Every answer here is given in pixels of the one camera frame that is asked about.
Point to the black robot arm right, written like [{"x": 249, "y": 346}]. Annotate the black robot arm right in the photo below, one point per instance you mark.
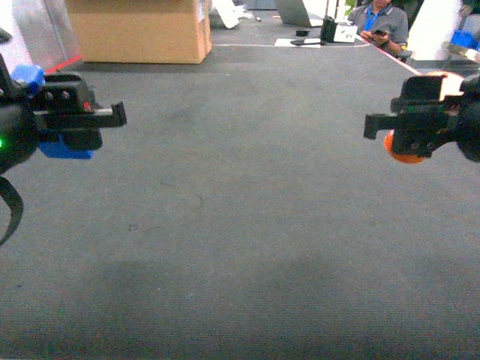
[{"x": 432, "y": 110}]

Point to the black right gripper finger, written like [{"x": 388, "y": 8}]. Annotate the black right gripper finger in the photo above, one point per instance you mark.
[{"x": 373, "y": 123}]

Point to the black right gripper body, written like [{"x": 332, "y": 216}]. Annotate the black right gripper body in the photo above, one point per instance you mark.
[{"x": 423, "y": 120}]

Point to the seated person in grey shirt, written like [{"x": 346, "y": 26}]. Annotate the seated person in grey shirt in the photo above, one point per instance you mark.
[{"x": 381, "y": 24}]

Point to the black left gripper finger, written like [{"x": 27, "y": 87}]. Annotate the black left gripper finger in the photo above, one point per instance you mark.
[{"x": 114, "y": 117}]

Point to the orange cylindrical cap 4680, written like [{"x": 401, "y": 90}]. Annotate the orange cylindrical cap 4680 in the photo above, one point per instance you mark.
[{"x": 408, "y": 155}]

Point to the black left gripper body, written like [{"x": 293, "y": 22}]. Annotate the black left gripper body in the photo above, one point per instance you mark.
[{"x": 67, "y": 105}]

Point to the blue bins on far shelf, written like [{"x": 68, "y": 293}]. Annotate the blue bins on far shelf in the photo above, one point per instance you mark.
[{"x": 465, "y": 39}]

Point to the large cardboard box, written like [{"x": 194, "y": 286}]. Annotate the large cardboard box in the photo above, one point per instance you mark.
[{"x": 141, "y": 32}]

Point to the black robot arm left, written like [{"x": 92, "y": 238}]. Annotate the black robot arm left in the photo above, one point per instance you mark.
[{"x": 19, "y": 125}]

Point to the black and white device box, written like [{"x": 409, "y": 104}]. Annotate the black and white device box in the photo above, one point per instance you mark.
[{"x": 333, "y": 31}]

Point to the blue block part with knob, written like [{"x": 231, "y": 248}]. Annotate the blue block part with knob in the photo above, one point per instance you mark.
[{"x": 31, "y": 78}]

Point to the white paper sheet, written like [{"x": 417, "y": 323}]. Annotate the white paper sheet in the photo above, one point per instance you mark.
[{"x": 299, "y": 43}]

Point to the black round small object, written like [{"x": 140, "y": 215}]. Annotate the black round small object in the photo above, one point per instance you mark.
[{"x": 302, "y": 32}]

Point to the white foam piece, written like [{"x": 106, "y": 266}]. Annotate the white foam piece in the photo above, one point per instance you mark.
[{"x": 223, "y": 14}]

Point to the grey laptop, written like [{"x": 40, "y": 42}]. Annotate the grey laptop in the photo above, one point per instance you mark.
[{"x": 301, "y": 12}]

